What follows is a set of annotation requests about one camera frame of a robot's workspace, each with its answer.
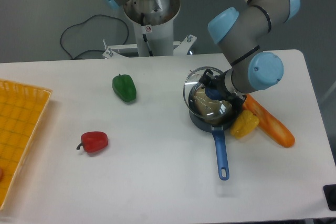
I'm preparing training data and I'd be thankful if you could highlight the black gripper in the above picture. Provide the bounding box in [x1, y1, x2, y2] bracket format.
[198, 68, 247, 115]

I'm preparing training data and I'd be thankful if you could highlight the glass pot lid blue knob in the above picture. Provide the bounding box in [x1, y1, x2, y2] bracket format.
[183, 67, 233, 120]

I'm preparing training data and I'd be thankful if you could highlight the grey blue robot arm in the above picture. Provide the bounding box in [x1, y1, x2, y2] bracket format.
[105, 0, 300, 101]

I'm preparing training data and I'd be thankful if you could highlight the bagged brown bread slice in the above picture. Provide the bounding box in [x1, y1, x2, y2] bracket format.
[189, 87, 234, 124]

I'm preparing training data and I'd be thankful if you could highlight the yellow bell pepper toy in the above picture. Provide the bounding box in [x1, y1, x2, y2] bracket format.
[230, 110, 260, 139]

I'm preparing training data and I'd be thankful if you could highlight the orange baguette toy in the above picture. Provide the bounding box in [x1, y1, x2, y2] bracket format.
[243, 94, 295, 148]

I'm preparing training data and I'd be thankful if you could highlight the green bell pepper toy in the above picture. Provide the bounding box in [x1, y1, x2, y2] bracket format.
[112, 74, 137, 103]

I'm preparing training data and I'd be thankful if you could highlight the red bell pepper toy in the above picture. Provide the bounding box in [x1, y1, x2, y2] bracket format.
[76, 131, 108, 153]

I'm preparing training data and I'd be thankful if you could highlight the black device at table edge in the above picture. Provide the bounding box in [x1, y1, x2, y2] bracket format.
[323, 184, 336, 211]

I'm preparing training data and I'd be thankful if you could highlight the yellow plastic basket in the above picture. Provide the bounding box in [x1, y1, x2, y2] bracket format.
[1, 79, 53, 209]

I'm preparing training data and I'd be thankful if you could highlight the blue handled saucepan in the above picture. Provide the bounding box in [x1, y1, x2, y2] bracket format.
[188, 84, 243, 181]

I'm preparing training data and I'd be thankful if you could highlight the black cable on floor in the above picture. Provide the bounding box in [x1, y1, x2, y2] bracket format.
[60, 14, 130, 60]

